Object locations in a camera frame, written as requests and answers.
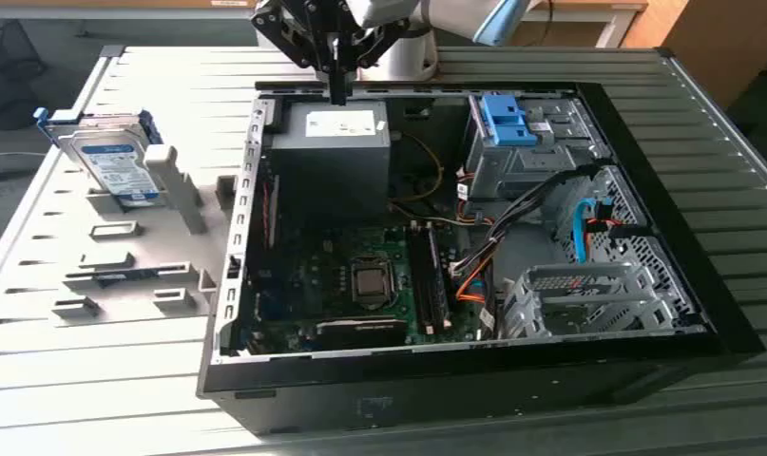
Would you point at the CPU socket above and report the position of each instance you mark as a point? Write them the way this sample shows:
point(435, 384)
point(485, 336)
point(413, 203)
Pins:
point(373, 262)

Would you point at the black open PC case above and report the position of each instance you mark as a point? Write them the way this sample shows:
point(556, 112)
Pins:
point(420, 389)

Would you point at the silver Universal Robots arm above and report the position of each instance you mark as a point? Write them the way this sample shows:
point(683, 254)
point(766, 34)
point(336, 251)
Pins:
point(452, 19)

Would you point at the white-legged wooden desk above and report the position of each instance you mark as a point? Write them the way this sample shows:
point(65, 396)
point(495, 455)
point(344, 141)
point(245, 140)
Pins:
point(614, 26)

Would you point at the loose RAM stick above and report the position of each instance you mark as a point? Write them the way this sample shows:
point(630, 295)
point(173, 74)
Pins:
point(129, 275)

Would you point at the grey parts rack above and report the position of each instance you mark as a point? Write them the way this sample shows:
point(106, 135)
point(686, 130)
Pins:
point(148, 247)

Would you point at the hard disk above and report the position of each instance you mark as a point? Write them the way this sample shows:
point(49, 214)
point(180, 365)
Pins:
point(113, 166)

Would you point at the brown wooden cabinet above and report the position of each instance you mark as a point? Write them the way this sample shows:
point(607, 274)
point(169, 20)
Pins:
point(706, 47)

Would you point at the green motherboard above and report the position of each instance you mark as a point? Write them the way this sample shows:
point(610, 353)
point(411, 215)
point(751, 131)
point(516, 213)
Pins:
point(307, 285)

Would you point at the grey power supply unit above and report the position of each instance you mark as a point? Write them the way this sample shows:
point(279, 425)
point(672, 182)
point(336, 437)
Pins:
point(332, 166)

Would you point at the silver CPU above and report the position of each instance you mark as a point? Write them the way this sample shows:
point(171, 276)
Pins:
point(369, 280)

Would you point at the black RAM slot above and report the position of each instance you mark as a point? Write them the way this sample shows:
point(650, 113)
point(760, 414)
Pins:
point(419, 285)

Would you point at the grey metal disk bay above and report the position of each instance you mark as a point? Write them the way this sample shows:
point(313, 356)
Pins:
point(586, 298)

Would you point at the installed RAM stick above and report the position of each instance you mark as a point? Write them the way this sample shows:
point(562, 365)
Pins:
point(439, 285)

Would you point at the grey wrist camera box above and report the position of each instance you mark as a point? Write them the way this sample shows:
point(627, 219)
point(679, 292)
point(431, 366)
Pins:
point(383, 12)

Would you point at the black mesh wastebasket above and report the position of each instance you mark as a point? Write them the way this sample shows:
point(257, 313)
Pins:
point(8, 57)

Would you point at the grey metal drive cage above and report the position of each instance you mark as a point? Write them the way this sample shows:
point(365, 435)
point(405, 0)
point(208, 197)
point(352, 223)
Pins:
point(535, 161)

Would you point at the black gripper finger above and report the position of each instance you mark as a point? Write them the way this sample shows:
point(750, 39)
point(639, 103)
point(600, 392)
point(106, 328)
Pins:
point(297, 47)
point(369, 45)

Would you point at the blue plastic drive latch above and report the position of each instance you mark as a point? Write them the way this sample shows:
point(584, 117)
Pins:
point(505, 121)

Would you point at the black graphics card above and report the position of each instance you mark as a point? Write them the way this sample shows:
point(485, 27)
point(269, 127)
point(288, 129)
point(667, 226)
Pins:
point(360, 332)

